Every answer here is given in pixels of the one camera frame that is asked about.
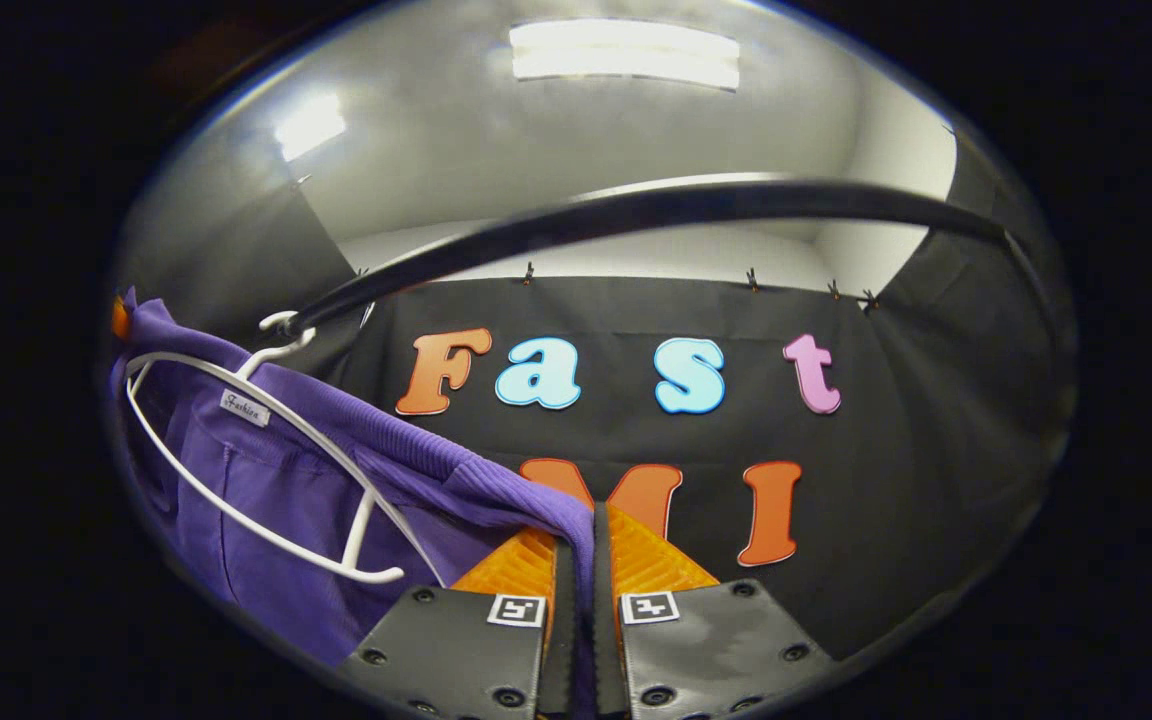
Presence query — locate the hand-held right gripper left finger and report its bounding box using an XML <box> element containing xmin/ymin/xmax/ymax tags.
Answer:
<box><xmin>336</xmin><ymin>500</ymin><xmax>577</xmax><ymax>720</ymax></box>

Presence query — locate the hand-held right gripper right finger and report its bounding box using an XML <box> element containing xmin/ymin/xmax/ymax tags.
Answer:
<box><xmin>591</xmin><ymin>500</ymin><xmax>837</xmax><ymax>720</ymax></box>

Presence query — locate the purple ribbed jacket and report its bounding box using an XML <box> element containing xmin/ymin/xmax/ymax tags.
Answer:
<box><xmin>111</xmin><ymin>288</ymin><xmax>597</xmax><ymax>720</ymax></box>

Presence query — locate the white hanger with crossbar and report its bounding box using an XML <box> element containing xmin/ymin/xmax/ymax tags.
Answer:
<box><xmin>124</xmin><ymin>310</ymin><xmax>447</xmax><ymax>586</ymax></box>

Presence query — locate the black clothes rack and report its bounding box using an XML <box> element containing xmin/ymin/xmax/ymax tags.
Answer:
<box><xmin>281</xmin><ymin>178</ymin><xmax>1037</xmax><ymax>336</ymax></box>

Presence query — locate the small ceiling light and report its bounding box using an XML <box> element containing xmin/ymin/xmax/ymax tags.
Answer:
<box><xmin>271</xmin><ymin>95</ymin><xmax>349</xmax><ymax>163</ymax></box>

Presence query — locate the black backdrop cloth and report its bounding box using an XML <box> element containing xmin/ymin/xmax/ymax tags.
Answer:
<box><xmin>111</xmin><ymin>125</ymin><xmax>1077</xmax><ymax>661</ymax></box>

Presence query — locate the row of black backdrop clips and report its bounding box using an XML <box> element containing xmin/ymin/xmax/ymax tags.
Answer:
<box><xmin>521</xmin><ymin>262</ymin><xmax>879</xmax><ymax>313</ymax></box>

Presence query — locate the long ceiling light panel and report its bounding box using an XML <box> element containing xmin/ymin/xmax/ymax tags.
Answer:
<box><xmin>508</xmin><ymin>18</ymin><xmax>742</xmax><ymax>93</ymax></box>

